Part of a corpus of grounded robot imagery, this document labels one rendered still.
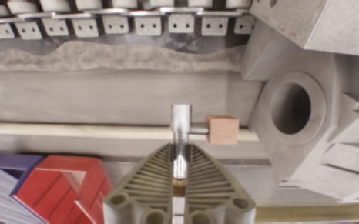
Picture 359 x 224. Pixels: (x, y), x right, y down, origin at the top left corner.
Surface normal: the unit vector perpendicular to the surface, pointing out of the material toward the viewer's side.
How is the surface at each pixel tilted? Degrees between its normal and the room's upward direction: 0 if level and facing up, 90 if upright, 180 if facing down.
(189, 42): 0
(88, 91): 0
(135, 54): 20
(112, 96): 0
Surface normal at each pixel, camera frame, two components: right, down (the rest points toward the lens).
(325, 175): -0.36, 0.61
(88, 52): 0.00, 0.21
